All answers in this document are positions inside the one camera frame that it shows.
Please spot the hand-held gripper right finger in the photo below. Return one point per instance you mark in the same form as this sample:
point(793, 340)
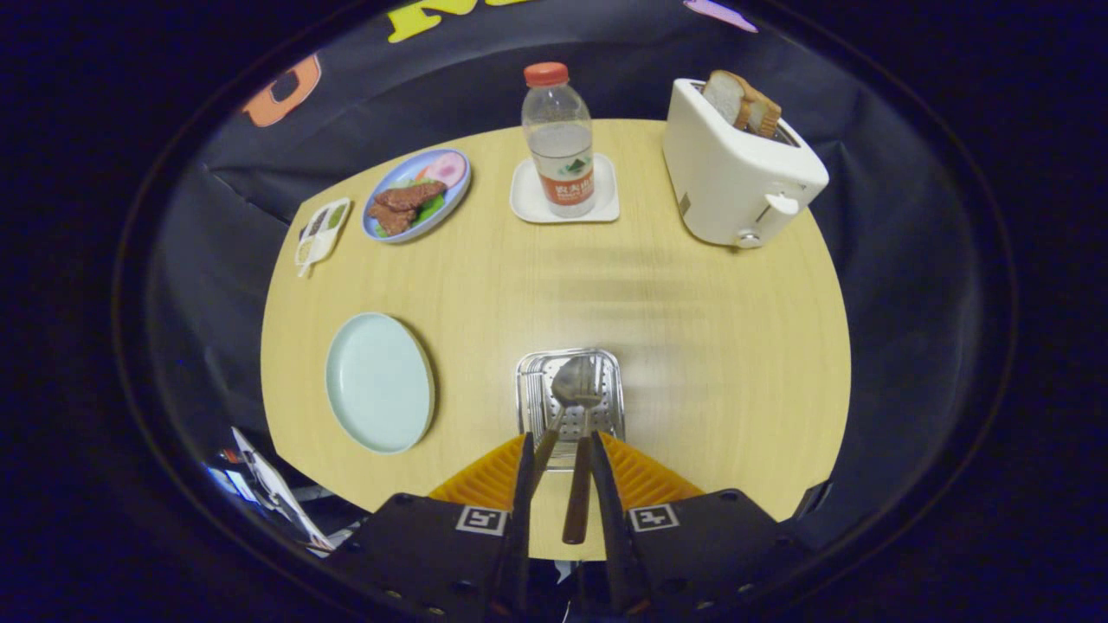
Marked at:
point(610, 528)

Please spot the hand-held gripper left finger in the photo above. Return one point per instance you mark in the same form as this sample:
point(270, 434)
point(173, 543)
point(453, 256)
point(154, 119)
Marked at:
point(522, 519)

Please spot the pale green plate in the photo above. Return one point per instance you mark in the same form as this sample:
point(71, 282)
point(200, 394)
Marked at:
point(379, 385)

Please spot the white square coaster tray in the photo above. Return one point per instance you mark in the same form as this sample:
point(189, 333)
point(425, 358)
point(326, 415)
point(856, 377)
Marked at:
point(524, 203)

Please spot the green lettuce leaf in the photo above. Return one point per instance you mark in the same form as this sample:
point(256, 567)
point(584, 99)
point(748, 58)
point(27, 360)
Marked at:
point(434, 208)

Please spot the blue food plate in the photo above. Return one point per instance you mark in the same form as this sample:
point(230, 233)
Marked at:
point(457, 201)

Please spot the brown meat slice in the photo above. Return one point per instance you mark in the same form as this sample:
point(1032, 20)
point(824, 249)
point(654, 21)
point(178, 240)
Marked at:
point(391, 220)
point(411, 195)

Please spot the white divided seasoning tray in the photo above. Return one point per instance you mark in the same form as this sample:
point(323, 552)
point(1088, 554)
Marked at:
point(313, 247)

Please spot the pink ham slice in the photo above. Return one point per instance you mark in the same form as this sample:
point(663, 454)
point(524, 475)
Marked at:
point(447, 170)

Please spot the white toaster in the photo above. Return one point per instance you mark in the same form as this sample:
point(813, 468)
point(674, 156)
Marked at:
point(727, 186)

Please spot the clear red-capped water bottle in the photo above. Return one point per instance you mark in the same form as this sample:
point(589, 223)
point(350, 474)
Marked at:
point(561, 147)

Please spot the toast bread slice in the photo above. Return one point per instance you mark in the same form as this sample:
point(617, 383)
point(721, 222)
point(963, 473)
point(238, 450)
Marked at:
point(763, 117)
point(723, 95)

